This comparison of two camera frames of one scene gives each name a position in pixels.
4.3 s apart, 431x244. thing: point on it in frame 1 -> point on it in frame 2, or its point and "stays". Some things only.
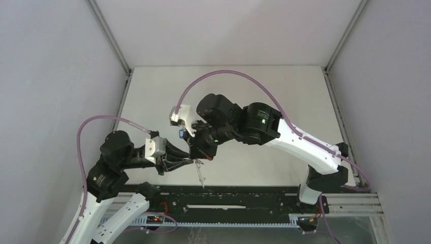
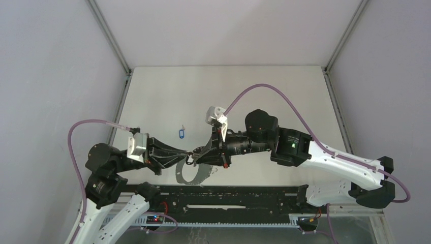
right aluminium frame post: x=360 y=9 stays
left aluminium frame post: x=98 y=13 stays
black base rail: x=233 y=201 stays
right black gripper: x=197 y=150 -> x=220 y=155
